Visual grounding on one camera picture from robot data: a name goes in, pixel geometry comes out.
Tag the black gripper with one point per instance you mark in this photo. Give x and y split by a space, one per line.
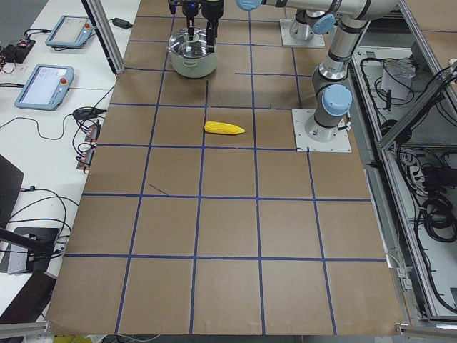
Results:
212 8

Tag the glass pot lid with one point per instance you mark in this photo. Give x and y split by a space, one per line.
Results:
182 46

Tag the yellow corn cob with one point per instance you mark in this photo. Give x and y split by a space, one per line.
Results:
215 127

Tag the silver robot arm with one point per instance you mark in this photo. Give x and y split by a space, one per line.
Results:
333 98
320 21

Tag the white electric cooking pot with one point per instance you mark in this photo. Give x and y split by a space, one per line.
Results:
194 68

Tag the black power adapter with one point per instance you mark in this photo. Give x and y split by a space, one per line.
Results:
121 23

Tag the upper teach pendant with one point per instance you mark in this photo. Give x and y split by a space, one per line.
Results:
70 32

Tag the teach pendant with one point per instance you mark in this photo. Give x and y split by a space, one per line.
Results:
46 87
70 32

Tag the lower teach pendant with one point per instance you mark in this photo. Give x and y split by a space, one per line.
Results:
46 87

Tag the aluminium frame post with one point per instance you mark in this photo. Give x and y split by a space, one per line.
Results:
97 16

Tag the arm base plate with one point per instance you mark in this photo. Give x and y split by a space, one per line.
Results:
310 137
295 34

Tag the black camera stand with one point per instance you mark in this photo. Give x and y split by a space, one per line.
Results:
29 249

